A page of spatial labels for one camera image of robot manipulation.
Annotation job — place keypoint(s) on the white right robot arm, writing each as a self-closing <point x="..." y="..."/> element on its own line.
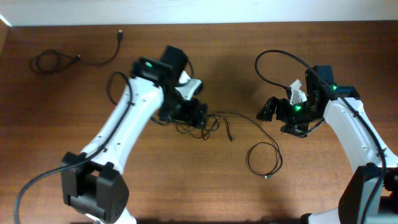
<point x="371" y="195"/>

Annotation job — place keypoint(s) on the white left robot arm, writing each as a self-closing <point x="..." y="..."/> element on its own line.
<point x="93" y="181"/>

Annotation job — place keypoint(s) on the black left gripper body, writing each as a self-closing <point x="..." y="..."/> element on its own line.
<point x="193" y="112"/>

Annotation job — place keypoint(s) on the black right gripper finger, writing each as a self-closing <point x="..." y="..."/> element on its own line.
<point x="268" y="110"/>
<point x="295" y="130"/>

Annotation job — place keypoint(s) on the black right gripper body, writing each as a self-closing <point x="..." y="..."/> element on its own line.
<point x="282" y="109"/>

